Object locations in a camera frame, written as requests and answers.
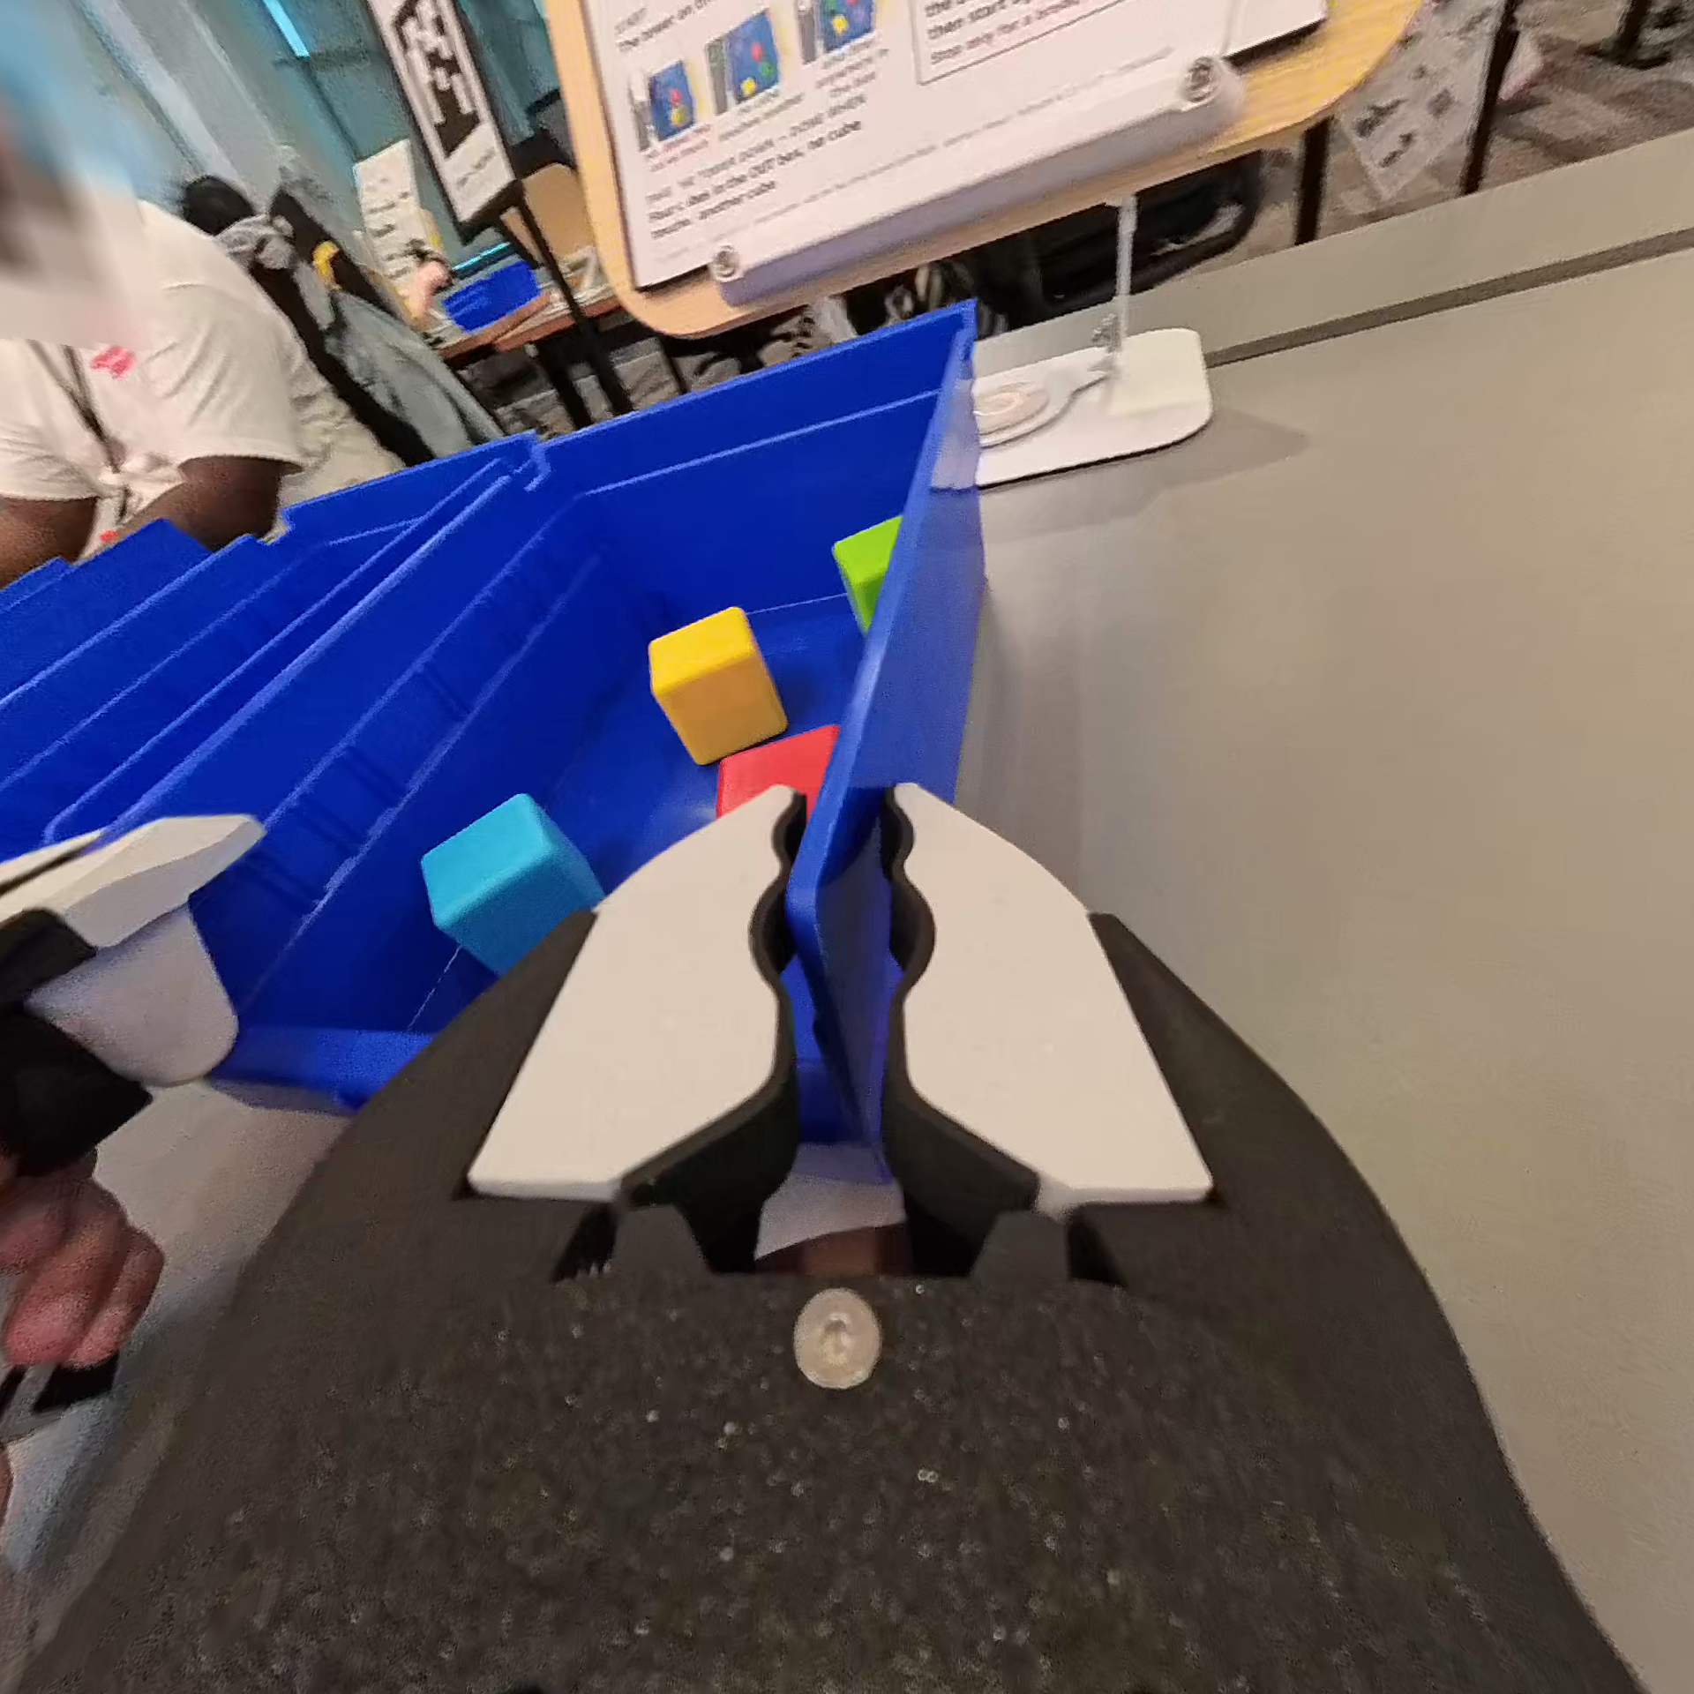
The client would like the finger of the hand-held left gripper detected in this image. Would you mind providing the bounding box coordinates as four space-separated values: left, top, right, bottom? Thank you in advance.
0 813 266 948
25 913 239 1086

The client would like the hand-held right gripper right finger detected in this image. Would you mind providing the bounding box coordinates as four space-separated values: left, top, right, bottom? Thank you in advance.
879 783 1214 1219

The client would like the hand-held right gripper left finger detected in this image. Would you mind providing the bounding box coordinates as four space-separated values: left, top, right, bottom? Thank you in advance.
465 786 803 1206

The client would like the cyan cube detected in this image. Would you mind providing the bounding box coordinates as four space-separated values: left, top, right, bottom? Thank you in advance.
422 794 606 978

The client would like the red cube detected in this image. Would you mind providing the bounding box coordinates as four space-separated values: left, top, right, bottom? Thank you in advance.
713 724 840 823

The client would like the yellow cube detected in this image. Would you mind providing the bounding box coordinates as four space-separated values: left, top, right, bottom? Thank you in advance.
650 606 789 765

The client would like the green cube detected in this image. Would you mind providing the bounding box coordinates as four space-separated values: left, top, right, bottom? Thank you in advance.
831 515 903 635

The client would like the grey desk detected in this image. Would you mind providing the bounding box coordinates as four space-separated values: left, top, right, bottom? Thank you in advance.
93 124 1694 1694

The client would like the person's left hand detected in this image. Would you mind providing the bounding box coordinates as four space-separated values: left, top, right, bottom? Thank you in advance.
0 1152 168 1371

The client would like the blue denim jacket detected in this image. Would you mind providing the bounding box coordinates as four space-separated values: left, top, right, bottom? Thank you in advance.
217 178 503 466

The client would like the black white marker sign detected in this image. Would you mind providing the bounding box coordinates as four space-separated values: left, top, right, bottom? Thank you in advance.
367 0 525 234

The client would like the printed instruction sheet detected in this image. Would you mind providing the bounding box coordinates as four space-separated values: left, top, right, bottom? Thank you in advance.
582 0 1329 291

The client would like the printed poster board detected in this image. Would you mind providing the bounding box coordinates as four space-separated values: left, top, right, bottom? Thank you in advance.
1348 0 1543 200

